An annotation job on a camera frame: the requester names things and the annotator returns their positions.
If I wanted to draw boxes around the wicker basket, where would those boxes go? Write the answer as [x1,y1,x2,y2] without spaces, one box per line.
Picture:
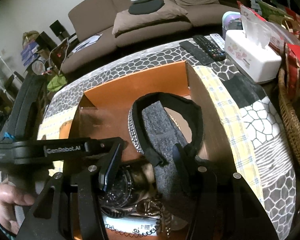
[278,68,300,166]

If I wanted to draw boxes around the green bag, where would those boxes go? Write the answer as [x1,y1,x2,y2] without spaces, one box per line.
[47,75,68,92]

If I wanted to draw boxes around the purple round container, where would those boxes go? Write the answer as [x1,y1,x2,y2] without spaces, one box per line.
[222,11,243,39]

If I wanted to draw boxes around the grey pebble pattern table cover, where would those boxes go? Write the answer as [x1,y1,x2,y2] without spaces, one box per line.
[38,42,296,239]

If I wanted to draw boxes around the grey felt cloth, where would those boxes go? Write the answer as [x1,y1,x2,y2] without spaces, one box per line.
[141,101,203,221]

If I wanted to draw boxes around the brown sofa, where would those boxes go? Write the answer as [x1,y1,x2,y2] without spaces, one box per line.
[61,0,237,77]

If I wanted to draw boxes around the black patterned headband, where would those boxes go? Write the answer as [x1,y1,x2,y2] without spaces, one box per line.
[128,92,204,167]

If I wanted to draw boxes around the black remote control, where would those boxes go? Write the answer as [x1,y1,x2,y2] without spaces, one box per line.
[179,41,214,66]
[192,35,226,61]

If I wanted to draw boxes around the papers on sofa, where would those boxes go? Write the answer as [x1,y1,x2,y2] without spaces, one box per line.
[72,35,101,53]

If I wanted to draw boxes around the orange cardboard box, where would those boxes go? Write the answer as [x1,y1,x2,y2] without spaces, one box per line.
[58,60,239,240]

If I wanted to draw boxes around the brown cushion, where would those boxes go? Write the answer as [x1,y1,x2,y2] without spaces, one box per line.
[112,0,188,36]

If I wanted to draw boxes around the person's left hand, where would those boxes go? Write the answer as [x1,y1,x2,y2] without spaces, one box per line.
[0,182,35,236]

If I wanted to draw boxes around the white metal rack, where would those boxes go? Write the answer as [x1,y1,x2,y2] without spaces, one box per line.
[0,53,24,101]

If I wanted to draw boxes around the white remote control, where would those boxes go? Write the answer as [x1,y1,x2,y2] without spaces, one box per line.
[210,34,225,51]

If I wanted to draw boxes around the brown packet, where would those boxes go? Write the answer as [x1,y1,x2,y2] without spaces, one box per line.
[69,106,142,162]

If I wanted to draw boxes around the round tin with label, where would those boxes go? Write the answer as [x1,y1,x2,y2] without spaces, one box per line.
[31,60,46,75]

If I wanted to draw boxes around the yellow plaid tablecloth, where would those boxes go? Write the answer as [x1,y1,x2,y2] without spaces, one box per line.
[73,61,264,201]

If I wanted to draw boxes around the orange patterned knit scarf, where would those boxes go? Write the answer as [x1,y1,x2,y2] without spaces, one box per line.
[59,120,72,139]

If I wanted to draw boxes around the white card with script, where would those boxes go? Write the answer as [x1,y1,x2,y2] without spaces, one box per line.
[103,215,160,237]

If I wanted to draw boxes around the white tissue box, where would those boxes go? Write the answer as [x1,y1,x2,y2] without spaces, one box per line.
[224,30,282,84]

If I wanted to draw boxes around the black wristwatch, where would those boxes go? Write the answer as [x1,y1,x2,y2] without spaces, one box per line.
[99,165,149,218]

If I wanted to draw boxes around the black pad on cushion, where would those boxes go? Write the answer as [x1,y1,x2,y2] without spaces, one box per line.
[128,0,165,15]

